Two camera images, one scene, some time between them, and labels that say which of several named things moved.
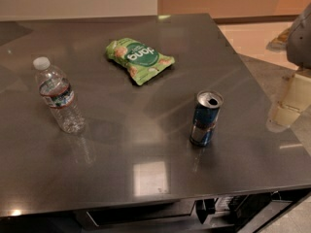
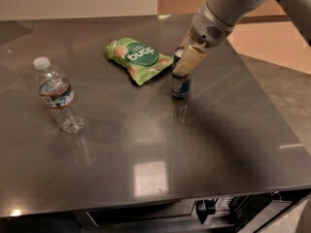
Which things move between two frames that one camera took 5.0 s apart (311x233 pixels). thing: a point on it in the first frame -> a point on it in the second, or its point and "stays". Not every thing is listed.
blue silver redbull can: (205, 116) -> (181, 84)
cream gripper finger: (286, 116) -> (188, 41)
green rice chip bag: (142, 61) stays
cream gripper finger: (297, 94) -> (191, 58)
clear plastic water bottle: (58, 95) stays
